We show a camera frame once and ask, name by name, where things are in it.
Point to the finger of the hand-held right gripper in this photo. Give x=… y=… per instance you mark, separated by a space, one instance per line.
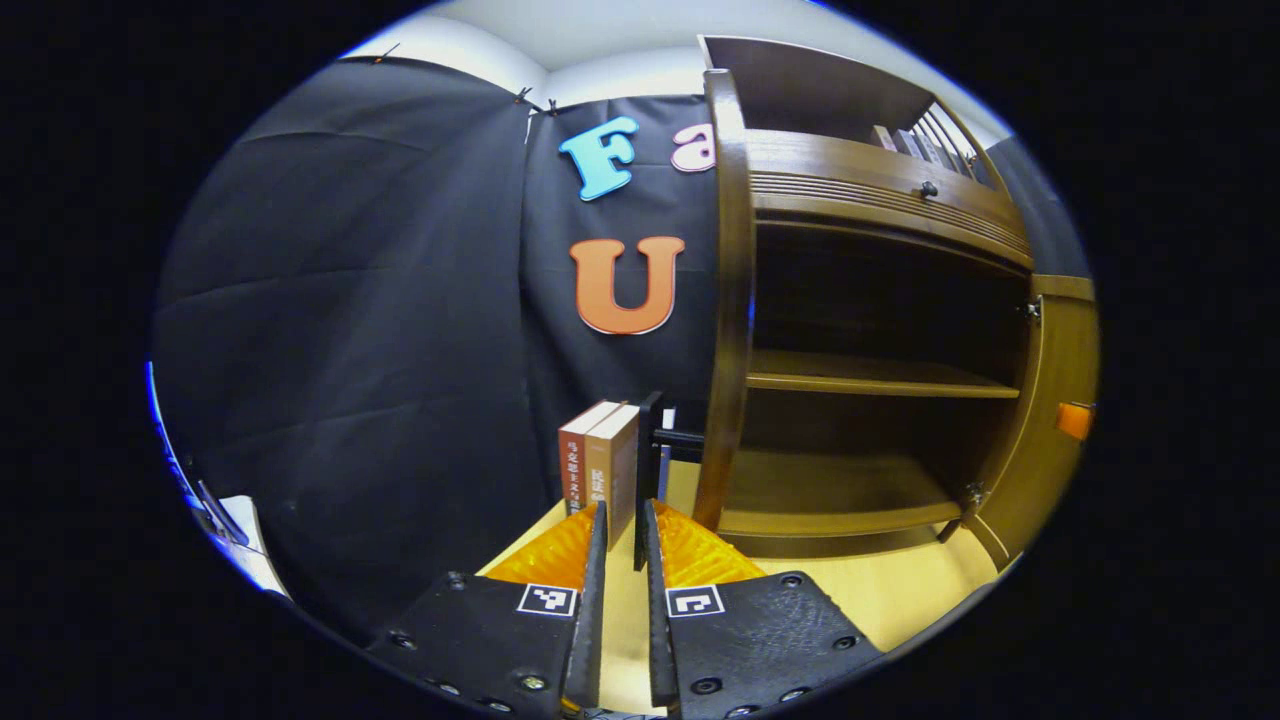
x=1075 y=421

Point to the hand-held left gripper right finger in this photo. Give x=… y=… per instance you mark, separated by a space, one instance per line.
x=770 y=640

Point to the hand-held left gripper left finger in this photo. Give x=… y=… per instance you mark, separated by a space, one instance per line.
x=480 y=640

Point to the wooden shoe cabinet door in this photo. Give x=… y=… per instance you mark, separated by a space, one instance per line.
x=1045 y=450
x=732 y=300

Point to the wooden double-door shoe cabinet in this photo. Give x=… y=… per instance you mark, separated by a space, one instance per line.
x=860 y=170

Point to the metal door hinge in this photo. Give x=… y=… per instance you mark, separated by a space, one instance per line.
x=975 y=496
x=1031 y=311

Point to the wooden cabinet shelf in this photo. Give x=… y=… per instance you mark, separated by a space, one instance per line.
x=860 y=375

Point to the wooden cabinet drawer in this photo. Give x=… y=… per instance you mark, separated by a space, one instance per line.
x=860 y=190

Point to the red book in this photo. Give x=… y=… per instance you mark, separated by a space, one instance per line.
x=572 y=465

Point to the brown book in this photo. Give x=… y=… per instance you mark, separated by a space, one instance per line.
x=612 y=470

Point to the white flat object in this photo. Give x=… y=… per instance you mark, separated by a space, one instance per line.
x=255 y=560

